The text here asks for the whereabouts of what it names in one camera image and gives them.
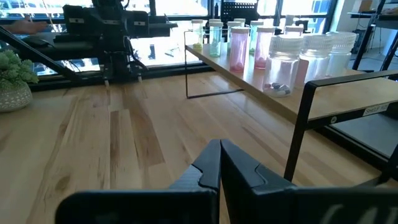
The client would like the black frame table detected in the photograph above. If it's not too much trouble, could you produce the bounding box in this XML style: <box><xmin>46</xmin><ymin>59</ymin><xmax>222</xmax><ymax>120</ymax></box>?
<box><xmin>347</xmin><ymin>0</ymin><xmax>398</xmax><ymax>72</ymax></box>

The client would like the person's hand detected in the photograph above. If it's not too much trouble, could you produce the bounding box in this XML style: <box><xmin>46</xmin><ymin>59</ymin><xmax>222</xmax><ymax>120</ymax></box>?
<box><xmin>2</xmin><ymin>17</ymin><xmax>49</xmax><ymax>35</ymax></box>

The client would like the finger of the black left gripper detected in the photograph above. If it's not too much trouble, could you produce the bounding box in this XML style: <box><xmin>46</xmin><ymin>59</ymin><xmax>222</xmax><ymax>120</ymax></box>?
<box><xmin>113</xmin><ymin>10</ymin><xmax>131</xmax><ymax>38</ymax></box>
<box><xmin>98</xmin><ymin>9</ymin><xmax>114</xmax><ymax>37</ymax></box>

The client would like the green medicine bottle white cap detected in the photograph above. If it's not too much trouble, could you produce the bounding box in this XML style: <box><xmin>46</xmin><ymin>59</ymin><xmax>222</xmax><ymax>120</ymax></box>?
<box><xmin>249</xmin><ymin>20</ymin><xmax>264</xmax><ymax>56</ymax></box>

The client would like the pink medicine bottle white cap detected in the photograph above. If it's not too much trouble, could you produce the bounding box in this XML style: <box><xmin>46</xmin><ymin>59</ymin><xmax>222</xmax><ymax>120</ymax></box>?
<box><xmin>254</xmin><ymin>26</ymin><xmax>277</xmax><ymax>70</ymax></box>
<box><xmin>229</xmin><ymin>26</ymin><xmax>251</xmax><ymax>73</ymax></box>

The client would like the black perforated panel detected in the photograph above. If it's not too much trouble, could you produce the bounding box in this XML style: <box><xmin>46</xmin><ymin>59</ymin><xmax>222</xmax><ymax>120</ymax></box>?
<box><xmin>220</xmin><ymin>1</ymin><xmax>261</xmax><ymax>23</ymax></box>

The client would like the green artificial plant ball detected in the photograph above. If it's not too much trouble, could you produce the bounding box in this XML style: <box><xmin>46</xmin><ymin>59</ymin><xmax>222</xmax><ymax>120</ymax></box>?
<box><xmin>0</xmin><ymin>49</ymin><xmax>40</xmax><ymax>113</ymax></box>

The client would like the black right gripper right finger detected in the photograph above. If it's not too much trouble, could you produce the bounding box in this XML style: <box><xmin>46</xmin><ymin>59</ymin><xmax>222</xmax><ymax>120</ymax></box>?
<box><xmin>220</xmin><ymin>139</ymin><xmax>296</xmax><ymax>224</ymax></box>

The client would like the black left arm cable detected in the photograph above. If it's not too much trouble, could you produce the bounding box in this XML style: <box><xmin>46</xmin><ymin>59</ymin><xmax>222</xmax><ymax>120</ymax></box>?
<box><xmin>123</xmin><ymin>34</ymin><xmax>149</xmax><ymax>75</ymax></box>

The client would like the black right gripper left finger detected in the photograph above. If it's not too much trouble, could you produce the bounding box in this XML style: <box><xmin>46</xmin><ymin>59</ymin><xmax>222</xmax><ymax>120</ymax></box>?
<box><xmin>169</xmin><ymin>139</ymin><xmax>222</xmax><ymax>224</ymax></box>

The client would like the white shelf label sticker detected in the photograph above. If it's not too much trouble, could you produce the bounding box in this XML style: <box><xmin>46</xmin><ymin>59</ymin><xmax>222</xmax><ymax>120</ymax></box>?
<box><xmin>362</xmin><ymin>103</ymin><xmax>389</xmax><ymax>118</ymax></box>

